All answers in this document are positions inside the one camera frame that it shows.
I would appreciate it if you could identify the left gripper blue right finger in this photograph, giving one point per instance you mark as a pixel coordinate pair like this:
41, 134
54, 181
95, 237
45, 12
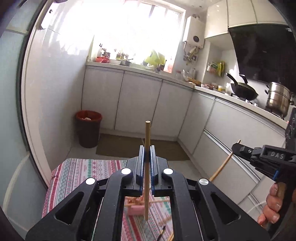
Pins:
153, 167

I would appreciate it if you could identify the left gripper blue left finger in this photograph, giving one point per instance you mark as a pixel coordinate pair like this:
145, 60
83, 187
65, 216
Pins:
140, 167

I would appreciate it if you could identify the pink plastic utensil basket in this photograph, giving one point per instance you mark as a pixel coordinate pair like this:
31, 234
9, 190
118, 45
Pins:
135, 206

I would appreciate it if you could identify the white lower kitchen cabinets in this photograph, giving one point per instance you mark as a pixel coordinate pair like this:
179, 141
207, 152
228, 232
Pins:
206, 124

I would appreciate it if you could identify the person's right hand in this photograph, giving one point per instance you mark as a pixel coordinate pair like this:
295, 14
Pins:
270, 212

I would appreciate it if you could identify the stainless steel steamer pot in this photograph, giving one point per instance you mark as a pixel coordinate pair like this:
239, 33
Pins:
279, 99

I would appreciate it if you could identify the red rimmed dark trash bin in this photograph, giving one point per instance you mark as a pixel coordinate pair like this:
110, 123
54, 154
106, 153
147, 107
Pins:
88, 127

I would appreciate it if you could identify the black wok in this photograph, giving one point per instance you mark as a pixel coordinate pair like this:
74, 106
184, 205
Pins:
242, 90

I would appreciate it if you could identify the black range hood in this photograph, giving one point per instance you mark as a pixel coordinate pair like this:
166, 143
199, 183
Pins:
266, 53

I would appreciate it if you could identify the green plastic bag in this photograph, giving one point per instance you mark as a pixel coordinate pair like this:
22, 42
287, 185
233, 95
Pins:
155, 59

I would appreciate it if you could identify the red container on counter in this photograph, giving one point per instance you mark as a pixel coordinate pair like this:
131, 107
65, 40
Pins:
102, 60

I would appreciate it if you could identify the white water heater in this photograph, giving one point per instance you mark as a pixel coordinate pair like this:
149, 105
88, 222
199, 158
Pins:
194, 32

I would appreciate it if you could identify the white upper cabinets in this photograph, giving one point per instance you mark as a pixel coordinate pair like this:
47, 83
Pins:
223, 15

